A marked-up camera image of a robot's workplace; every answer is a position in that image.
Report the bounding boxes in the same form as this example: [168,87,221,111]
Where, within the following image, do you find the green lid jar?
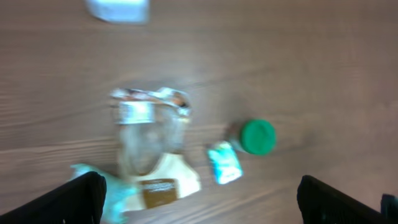
[226,118,277,156]

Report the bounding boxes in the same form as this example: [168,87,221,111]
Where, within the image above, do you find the green white tissue pack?
[207,141,243,185]

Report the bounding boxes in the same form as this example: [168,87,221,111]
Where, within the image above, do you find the teal white snack packet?
[71,164,137,224]

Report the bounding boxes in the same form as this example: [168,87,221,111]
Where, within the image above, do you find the brown pastry bag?
[110,87,201,212]

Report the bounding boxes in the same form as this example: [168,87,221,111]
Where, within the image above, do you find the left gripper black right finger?
[297,175,392,224]

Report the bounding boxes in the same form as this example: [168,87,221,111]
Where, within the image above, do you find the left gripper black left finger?
[1,171,107,224]

